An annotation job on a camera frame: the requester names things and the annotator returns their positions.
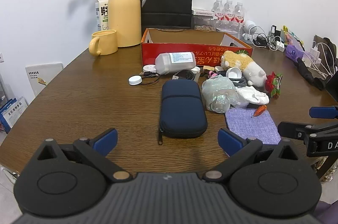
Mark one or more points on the white wall socket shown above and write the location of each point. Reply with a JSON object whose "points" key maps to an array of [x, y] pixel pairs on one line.
{"points": [[1, 58]]}

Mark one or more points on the yellow thermos jug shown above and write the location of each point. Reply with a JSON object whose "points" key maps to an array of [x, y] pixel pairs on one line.
{"points": [[124, 15]]}

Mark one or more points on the white charger plug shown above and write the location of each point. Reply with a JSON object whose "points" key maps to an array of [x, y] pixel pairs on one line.
{"points": [[281, 47]]}

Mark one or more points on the navy zip case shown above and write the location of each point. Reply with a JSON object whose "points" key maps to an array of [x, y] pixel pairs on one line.
{"points": [[182, 107]]}

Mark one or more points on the purple woven mat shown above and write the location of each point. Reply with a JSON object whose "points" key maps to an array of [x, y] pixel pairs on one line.
{"points": [[250, 126]]}

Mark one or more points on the translucent green plastic bag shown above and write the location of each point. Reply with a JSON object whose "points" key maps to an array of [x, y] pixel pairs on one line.
{"points": [[219, 97]]}

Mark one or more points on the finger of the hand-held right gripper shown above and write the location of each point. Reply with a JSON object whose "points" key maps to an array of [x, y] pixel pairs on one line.
{"points": [[290, 129], [324, 111]]}

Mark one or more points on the red cardboard box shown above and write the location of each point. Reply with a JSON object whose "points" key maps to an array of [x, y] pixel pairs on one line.
{"points": [[158, 52]]}

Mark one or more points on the white tissue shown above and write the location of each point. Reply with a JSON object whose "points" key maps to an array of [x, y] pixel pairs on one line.
{"points": [[253, 96]]}

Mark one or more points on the white round lid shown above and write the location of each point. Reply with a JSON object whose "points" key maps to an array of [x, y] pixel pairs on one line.
{"points": [[149, 68]]}

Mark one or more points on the small orange plastic toy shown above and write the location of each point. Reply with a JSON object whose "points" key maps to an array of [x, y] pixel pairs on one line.
{"points": [[260, 110]]}

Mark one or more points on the white milk carton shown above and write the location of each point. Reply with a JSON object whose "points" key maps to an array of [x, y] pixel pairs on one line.
{"points": [[101, 12]]}

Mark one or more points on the yellow ceramic mug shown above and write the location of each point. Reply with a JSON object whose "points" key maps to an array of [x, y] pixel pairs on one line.
{"points": [[105, 41]]}

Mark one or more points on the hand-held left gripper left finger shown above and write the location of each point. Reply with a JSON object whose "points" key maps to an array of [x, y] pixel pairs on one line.
{"points": [[107, 140]]}

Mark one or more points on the white ribbed bottle cap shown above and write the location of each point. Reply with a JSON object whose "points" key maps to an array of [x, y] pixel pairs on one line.
{"points": [[234, 73]]}

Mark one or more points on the blue booklets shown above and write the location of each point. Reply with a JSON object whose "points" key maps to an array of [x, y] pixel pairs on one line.
{"points": [[13, 113]]}

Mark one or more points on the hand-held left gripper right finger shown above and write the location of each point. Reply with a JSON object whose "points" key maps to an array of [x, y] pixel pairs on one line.
{"points": [[230, 140]]}

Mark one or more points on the red artificial rose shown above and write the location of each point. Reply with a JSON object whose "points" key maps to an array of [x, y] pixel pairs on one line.
{"points": [[269, 82]]}

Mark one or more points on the black cloth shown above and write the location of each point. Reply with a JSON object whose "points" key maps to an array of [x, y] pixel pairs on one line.
{"points": [[307, 72]]}

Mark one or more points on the purple soft pouch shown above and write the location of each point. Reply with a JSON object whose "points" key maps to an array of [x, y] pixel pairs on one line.
{"points": [[294, 51]]}

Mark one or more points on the white sign board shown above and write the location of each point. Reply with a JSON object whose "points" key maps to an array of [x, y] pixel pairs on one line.
{"points": [[45, 73]]}

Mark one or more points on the yellow and white plush toy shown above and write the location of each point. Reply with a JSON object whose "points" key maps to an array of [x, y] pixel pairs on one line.
{"points": [[237, 60]]}

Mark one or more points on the white robot-shaped fan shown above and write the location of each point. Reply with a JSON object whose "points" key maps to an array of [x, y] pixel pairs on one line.
{"points": [[249, 27]]}

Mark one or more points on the white power adapter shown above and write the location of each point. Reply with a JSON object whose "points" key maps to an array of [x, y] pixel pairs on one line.
{"points": [[315, 54]]}

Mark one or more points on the clear water bottle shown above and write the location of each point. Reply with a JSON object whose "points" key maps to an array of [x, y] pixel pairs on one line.
{"points": [[229, 11], [218, 10], [239, 14]]}

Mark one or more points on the flat white printed box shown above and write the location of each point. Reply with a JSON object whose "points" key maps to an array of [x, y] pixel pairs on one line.
{"points": [[204, 12]]}

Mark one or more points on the colourful snack packet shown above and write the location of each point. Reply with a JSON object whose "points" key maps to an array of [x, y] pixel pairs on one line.
{"points": [[290, 35]]}

